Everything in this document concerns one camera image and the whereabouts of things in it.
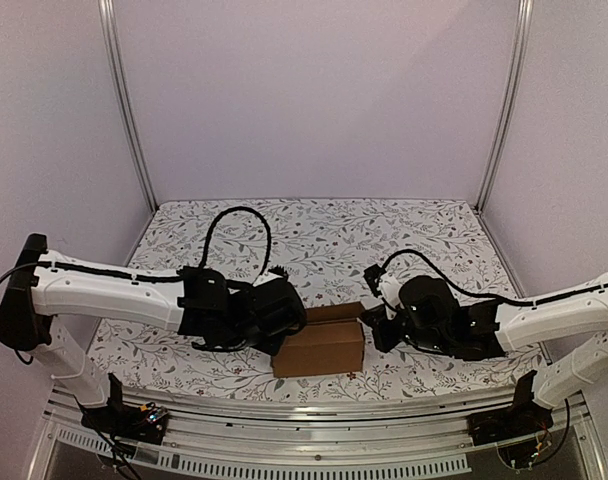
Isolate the brown cardboard box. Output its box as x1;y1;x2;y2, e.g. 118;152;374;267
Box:
271;302;365;378

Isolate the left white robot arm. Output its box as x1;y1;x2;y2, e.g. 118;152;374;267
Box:
0;234;307;434

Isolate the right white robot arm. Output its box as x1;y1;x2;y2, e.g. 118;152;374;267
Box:
360;265;608;436

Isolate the floral patterned table mat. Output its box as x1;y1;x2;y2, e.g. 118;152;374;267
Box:
89;199;545;404

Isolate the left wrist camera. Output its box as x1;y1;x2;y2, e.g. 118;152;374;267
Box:
251;266;307;337

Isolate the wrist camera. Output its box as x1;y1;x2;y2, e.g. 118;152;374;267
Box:
363;264;463;336
251;266;307;337

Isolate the right black cable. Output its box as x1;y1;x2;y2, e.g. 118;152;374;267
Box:
381;248;608;309

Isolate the black cable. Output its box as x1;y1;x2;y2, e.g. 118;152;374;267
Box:
381;248;608;309
201;207;275;274

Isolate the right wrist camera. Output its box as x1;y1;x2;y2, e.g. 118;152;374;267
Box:
363;264;463;336

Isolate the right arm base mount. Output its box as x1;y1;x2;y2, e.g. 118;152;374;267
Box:
466;370;553;446

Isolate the left black cable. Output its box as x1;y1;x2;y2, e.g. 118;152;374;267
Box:
201;207;275;274

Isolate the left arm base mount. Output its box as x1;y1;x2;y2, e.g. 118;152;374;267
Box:
79;373;170;445

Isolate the front aluminium rail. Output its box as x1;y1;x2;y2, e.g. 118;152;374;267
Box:
26;384;608;480

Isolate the right aluminium frame post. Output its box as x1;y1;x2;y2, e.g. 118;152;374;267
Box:
474;0;534;216

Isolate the aluminium frame post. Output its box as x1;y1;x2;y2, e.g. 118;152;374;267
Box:
98;0;159;214
474;0;534;216

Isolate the left aluminium frame post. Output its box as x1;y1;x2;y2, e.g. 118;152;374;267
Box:
98;0;159;214

